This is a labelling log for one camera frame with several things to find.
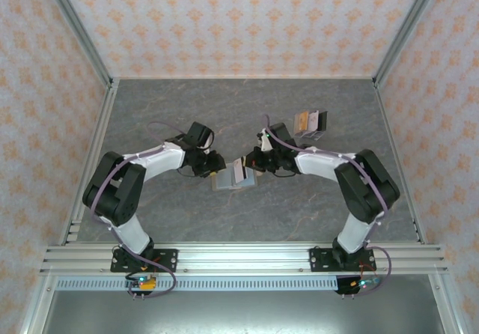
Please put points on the white card with black stripe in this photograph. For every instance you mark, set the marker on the white card with black stripe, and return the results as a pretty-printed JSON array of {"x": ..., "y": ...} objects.
[{"x": 238, "y": 166}]

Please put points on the aluminium frame post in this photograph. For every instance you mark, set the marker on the aluminium frame post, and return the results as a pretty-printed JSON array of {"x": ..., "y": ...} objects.
[
  {"x": 81, "y": 30},
  {"x": 405, "y": 30}
]

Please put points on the grey metal sheet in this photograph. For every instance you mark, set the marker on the grey metal sheet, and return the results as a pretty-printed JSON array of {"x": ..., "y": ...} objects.
[{"x": 243, "y": 311}]

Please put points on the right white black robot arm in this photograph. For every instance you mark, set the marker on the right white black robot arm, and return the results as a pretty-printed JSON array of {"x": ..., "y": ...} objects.
[{"x": 318, "y": 163}]

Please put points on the circuit board with yellow connector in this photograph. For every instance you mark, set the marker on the circuit board with yellow connector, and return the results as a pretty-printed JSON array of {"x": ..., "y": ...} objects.
[{"x": 147, "y": 283}]

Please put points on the long aluminium profile rail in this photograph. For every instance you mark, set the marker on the long aluminium profile rail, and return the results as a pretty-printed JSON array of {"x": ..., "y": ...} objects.
[{"x": 243, "y": 259}]

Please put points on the aluminium frame leg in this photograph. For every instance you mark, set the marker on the aluminium frame leg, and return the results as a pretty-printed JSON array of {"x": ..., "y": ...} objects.
[
  {"x": 37, "y": 308},
  {"x": 445, "y": 308}
]

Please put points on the orange card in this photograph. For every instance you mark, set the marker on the orange card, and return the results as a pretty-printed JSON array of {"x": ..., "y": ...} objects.
[{"x": 301, "y": 120}]

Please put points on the beige folding card holder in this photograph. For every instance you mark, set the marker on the beige folding card holder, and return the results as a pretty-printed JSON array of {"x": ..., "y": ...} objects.
[{"x": 224, "y": 180}]

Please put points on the circuit board with green light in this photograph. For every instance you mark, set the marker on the circuit board with green light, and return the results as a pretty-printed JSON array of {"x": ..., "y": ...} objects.
[{"x": 365, "y": 283}]

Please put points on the clear acrylic card stand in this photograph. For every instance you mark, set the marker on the clear acrylic card stand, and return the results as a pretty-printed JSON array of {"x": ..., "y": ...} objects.
[{"x": 307, "y": 135}]

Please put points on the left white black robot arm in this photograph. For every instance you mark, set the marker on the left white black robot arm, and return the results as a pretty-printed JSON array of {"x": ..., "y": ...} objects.
[{"x": 161, "y": 161}]

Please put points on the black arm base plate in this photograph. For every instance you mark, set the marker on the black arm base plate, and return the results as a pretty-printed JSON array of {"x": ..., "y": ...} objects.
[
  {"x": 168, "y": 259},
  {"x": 318, "y": 259}
]

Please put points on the aluminium side rail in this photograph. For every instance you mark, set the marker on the aluminium side rail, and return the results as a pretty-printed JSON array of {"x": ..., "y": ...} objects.
[
  {"x": 394, "y": 143},
  {"x": 97, "y": 141}
]

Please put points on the thin aluminium edge strip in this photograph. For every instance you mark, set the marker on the thin aluminium edge strip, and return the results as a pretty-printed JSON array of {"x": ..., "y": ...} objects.
[{"x": 243, "y": 76}]

